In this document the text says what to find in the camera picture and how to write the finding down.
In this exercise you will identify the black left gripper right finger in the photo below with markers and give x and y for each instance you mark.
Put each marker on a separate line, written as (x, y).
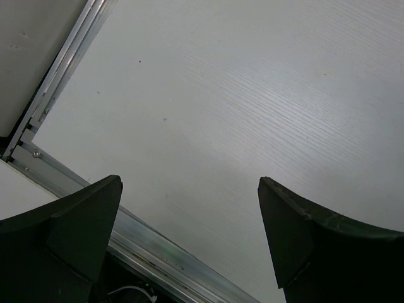
(319, 255)

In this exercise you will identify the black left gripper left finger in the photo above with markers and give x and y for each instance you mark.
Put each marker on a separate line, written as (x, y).
(55, 253)

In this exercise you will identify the aluminium table frame rail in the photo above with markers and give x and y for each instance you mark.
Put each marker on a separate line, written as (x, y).
(79, 155)

